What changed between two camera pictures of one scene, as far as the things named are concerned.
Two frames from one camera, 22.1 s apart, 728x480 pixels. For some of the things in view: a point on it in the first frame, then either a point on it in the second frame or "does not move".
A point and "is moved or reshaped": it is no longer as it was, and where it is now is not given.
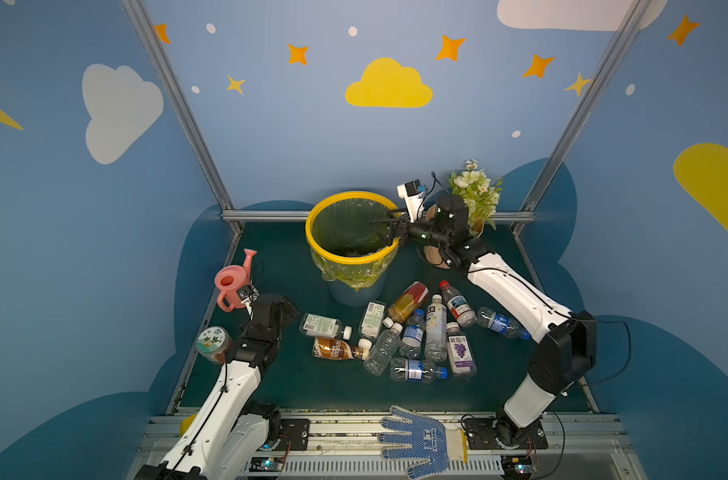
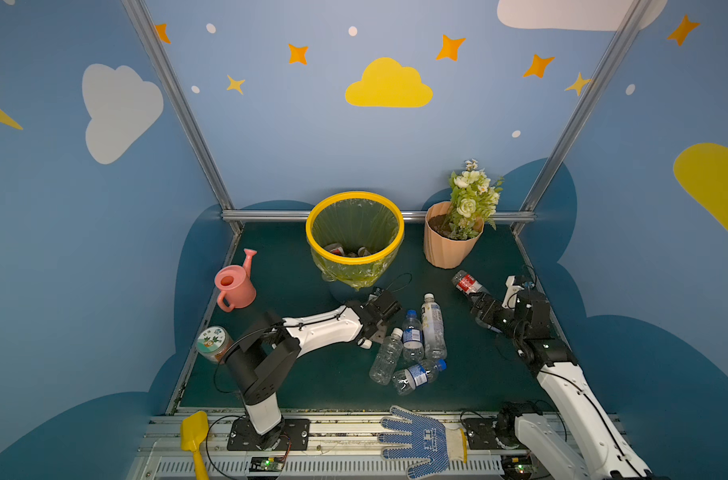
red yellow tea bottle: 410,299 → 335,248
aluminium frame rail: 231,219 does not move
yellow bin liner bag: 343,241 does not move
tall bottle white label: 436,328 does not move
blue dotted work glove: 429,440 does not move
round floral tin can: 212,342 does not move
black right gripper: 394,227 → 487,307
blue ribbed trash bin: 347,295 does not move
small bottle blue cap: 413,336 does not move
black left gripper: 247,294 → 385,306
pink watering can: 230,279 does not move
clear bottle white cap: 382,351 is moved or reshaped
